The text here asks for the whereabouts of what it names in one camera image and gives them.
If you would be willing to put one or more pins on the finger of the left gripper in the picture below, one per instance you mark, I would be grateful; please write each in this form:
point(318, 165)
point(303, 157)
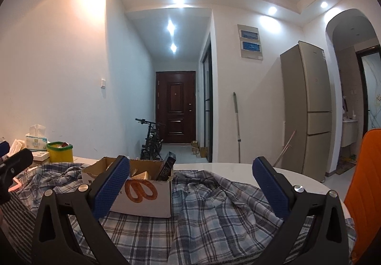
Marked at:
point(15, 164)
point(4, 148)

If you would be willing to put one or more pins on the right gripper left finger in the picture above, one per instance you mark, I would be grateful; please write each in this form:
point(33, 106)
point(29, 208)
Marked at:
point(54, 241)

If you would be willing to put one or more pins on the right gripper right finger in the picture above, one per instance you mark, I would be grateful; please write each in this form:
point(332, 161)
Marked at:
point(326, 241)

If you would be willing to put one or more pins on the dark blue cigarette carton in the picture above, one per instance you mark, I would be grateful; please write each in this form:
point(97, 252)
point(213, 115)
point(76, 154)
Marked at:
point(166, 167)

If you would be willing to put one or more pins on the gold cigarette carton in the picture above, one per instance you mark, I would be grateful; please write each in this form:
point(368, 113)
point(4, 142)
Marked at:
point(141, 176)

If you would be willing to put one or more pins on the flat white boxes stack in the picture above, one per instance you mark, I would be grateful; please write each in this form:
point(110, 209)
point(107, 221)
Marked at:
point(18, 145)

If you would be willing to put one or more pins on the pink framed tablet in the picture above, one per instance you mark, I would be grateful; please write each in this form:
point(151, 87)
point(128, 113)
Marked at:
point(16, 185)

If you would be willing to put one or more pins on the tissue box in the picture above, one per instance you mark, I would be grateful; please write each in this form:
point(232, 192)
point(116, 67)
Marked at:
point(35, 139)

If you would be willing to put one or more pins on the orange chair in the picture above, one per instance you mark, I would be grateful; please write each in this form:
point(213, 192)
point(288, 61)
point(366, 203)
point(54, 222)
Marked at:
point(363, 196)

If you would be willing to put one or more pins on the yellow bin with green rim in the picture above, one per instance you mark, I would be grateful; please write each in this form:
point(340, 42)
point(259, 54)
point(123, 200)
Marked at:
point(60, 152)

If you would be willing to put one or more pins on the cardboard box with pretzel print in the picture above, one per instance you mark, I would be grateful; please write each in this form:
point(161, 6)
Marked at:
point(121, 194)

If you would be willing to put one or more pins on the black bicycle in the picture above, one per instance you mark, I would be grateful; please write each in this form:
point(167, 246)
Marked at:
point(151, 149)

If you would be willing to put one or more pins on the broom with red stick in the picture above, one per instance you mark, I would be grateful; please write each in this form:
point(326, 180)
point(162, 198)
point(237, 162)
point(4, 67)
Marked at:
point(285, 148)

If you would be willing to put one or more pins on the blue plaid cloth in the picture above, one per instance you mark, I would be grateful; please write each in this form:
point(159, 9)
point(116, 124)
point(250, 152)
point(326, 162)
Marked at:
point(214, 220)

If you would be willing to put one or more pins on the dark red entrance door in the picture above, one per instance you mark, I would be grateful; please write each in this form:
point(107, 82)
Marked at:
point(176, 106)

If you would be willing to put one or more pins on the gold refrigerator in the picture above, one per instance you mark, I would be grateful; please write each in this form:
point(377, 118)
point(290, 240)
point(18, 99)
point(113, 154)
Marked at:
point(308, 110)

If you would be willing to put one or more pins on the black framed glass door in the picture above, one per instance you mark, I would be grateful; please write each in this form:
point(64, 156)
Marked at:
point(206, 128)

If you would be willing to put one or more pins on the wall light switch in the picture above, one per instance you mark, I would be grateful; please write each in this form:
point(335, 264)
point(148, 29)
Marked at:
point(103, 83)

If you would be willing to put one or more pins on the mop with grey handle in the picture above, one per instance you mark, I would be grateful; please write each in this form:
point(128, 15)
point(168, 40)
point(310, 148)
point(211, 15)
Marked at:
point(237, 125)

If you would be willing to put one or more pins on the electrical panel on wall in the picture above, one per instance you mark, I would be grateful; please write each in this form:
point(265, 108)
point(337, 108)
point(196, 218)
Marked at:
point(250, 43)

